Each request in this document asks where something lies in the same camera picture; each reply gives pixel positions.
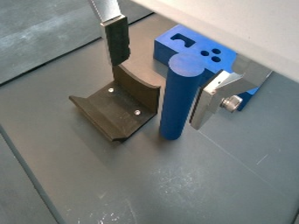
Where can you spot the black curved holder bracket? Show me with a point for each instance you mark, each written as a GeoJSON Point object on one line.
{"type": "Point", "coordinates": [122, 106]}

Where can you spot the blue round cylinder peg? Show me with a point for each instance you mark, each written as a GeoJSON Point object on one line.
{"type": "Point", "coordinates": [182, 83]}

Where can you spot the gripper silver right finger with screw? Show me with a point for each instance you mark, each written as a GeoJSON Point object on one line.
{"type": "Point", "coordinates": [219, 94]}

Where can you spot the blue shape-sorting board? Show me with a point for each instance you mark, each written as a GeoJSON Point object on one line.
{"type": "Point", "coordinates": [182, 40]}

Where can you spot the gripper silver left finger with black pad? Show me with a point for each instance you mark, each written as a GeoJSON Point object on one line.
{"type": "Point", "coordinates": [114, 26]}

